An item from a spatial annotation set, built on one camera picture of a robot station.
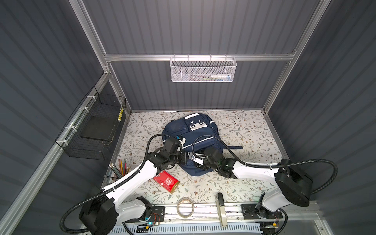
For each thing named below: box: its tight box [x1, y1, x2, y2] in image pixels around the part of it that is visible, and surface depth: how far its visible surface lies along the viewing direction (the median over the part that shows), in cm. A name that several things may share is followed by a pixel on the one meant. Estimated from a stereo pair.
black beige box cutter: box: [215, 191, 228, 228], surface depth 73 cm
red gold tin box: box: [153, 170, 181, 194], surface depth 86 cm
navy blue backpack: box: [161, 113, 244, 176], surface depth 88 cm
